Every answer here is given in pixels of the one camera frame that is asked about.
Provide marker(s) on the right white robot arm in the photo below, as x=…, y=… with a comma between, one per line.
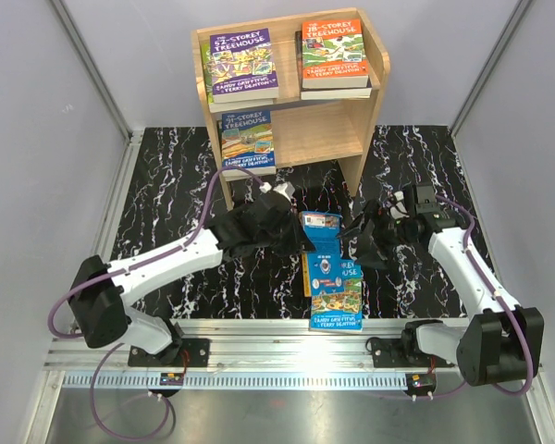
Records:
x=503, y=340

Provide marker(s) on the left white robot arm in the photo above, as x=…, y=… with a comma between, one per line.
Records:
x=103, y=294

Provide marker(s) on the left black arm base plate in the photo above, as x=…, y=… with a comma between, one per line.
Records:
x=192, y=352

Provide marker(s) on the orange 78-Storey Treehouse book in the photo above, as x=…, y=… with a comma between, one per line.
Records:
x=333, y=55

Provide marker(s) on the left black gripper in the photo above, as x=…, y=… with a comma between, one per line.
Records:
x=299, y=238

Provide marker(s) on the purple 52-Storey Treehouse book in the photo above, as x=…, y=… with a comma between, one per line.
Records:
x=242, y=66

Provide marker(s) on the blue Storey Treehouse book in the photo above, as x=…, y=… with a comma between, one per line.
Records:
x=340, y=312

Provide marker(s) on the black marble pattern mat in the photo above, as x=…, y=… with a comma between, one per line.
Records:
x=166, y=196

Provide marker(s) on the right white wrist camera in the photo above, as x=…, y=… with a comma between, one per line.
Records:
x=396, y=206

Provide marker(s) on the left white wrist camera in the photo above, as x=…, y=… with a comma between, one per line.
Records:
x=286, y=189

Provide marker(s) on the dark blue 91-Storey Treehouse book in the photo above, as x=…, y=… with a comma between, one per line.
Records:
x=247, y=141

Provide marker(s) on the aluminium rail frame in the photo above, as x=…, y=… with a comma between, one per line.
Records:
x=274, y=381

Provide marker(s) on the light blue paperback book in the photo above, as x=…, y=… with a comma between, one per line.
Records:
x=321, y=268

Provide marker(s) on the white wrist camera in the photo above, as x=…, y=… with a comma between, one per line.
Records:
x=286, y=189
x=396, y=206

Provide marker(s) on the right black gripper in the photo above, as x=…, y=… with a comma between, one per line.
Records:
x=376, y=258

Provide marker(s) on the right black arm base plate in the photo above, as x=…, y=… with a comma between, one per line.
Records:
x=394, y=353

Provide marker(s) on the wooden two-tier shelf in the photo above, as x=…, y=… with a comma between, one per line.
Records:
x=305, y=132

